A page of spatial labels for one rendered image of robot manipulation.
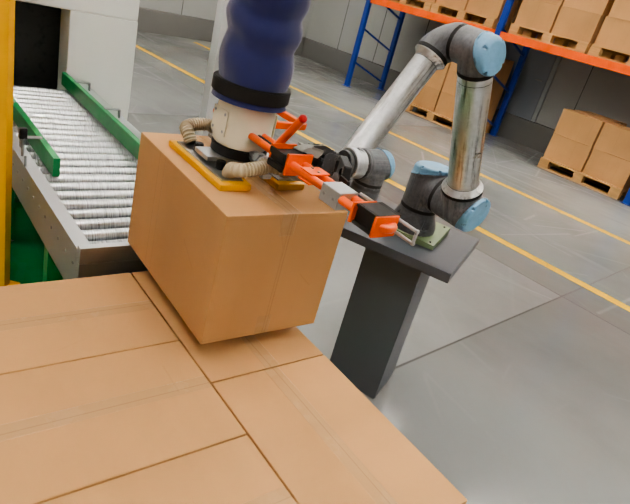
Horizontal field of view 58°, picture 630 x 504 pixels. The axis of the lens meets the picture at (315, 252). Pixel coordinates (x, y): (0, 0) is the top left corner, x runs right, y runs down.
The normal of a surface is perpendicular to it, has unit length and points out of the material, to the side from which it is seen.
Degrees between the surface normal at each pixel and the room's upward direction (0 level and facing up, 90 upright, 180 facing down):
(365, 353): 90
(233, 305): 91
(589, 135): 90
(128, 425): 0
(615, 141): 90
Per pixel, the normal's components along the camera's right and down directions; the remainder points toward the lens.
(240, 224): 0.56, 0.49
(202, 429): 0.24, -0.88
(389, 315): -0.45, 0.28
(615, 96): -0.72, 0.13
